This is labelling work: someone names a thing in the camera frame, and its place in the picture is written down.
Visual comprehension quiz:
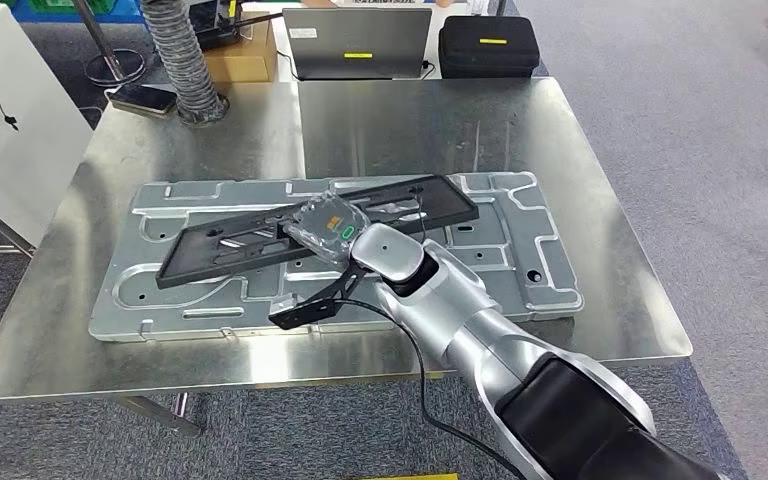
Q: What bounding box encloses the black device with yellow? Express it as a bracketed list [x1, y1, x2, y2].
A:
[188, 0, 286, 52]

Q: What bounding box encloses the white cabinet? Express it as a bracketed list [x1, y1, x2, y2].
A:
[0, 3, 95, 250]

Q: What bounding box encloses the blue plastic bin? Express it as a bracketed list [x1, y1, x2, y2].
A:
[9, 0, 147, 25]

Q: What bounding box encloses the green plastic bin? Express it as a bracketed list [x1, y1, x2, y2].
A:
[29, 0, 115, 15]

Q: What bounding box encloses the steel workbench table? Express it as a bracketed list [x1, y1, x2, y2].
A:
[0, 76, 694, 439]

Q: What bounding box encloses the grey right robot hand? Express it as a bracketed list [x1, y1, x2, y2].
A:
[281, 192, 374, 270]

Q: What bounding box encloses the grey laptop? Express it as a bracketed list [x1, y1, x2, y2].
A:
[282, 7, 434, 82]

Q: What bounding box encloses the grey ribbed hose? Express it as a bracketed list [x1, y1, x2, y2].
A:
[140, 0, 231, 127]

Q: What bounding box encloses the black smartphone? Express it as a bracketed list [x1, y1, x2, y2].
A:
[105, 84, 179, 119]

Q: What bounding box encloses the black zip case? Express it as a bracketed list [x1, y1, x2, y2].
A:
[438, 15, 542, 79]

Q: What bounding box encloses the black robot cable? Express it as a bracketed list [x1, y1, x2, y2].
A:
[330, 190, 526, 480]

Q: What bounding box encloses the black plastic plate frame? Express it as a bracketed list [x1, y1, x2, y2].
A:
[155, 174, 481, 290]

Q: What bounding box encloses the cardboard box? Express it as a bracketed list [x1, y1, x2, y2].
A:
[201, 11, 279, 84]

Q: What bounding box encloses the stamped grey metal panel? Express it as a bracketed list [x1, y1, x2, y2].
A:
[87, 170, 585, 344]

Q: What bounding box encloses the yellow floor tape square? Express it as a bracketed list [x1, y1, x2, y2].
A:
[357, 472, 459, 480]

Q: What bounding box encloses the black pole stand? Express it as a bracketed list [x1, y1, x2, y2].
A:
[71, 0, 148, 89]

